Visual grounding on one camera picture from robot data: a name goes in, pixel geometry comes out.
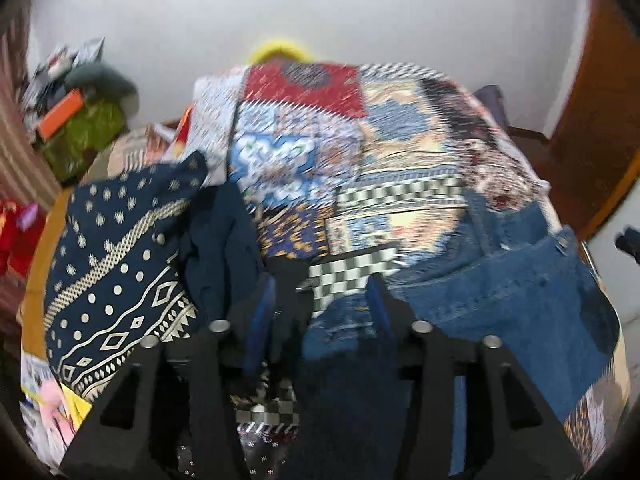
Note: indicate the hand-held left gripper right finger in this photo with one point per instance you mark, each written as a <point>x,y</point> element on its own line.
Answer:
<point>381,310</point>

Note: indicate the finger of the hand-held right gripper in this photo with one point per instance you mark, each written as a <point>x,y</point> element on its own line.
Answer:
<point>629,245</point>

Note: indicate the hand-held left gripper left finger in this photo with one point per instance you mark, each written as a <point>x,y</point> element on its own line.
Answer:
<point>260,322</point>

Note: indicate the blue denim jacket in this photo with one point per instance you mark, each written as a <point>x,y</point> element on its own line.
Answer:
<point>500,280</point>

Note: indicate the dark navy garment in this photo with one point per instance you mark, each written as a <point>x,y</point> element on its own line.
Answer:
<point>220,250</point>

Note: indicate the wooden wardrobe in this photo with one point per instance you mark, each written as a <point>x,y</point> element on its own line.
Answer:
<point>595,125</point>

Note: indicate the navy patterned cloth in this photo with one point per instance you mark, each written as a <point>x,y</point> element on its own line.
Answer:
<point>115,270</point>

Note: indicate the patchwork printed blanket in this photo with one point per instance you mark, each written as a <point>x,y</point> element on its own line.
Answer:
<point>320,150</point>

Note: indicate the grey backpack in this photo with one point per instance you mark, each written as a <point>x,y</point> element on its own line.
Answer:
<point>492,105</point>

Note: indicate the yellow cloth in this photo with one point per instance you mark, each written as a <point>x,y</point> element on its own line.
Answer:
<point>77,402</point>

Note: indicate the pink plush item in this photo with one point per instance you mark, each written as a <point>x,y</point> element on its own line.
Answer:
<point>55,415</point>

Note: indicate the wooden lap desk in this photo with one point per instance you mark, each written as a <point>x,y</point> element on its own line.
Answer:
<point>37,270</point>

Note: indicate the red flower plush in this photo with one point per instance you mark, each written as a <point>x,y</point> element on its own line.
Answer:
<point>17,237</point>

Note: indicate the green patterned cloth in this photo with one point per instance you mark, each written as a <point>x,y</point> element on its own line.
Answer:
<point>82,135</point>

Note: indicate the yellow plastic object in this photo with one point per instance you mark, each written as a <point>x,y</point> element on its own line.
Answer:
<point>277,50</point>

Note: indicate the grey pillow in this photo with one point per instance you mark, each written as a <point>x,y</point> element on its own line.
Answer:
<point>102,82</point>

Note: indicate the orange box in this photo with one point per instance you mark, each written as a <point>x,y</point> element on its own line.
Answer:
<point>59,112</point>

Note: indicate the striped brown curtain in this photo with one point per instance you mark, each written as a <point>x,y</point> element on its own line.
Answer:
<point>20,150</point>

